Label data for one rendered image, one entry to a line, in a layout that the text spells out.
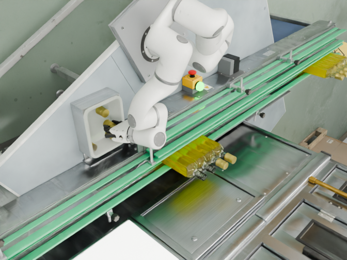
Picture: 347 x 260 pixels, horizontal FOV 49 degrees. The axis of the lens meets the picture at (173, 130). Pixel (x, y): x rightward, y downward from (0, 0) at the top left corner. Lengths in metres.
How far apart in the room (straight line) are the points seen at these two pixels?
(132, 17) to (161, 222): 0.80
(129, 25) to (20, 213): 0.78
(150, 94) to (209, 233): 0.63
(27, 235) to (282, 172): 1.15
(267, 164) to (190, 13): 1.01
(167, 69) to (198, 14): 0.18
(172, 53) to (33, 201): 0.75
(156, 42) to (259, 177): 0.95
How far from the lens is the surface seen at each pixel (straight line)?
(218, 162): 1.61
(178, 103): 1.74
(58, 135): 1.48
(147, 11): 1.54
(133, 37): 1.51
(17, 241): 1.39
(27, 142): 1.43
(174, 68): 1.11
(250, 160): 1.93
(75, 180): 1.52
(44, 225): 1.41
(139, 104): 1.17
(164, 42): 1.10
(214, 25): 1.11
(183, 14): 1.14
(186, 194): 1.67
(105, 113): 1.49
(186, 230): 1.53
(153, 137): 1.25
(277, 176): 1.85
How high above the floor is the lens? 1.89
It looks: 36 degrees down
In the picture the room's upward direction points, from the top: 118 degrees clockwise
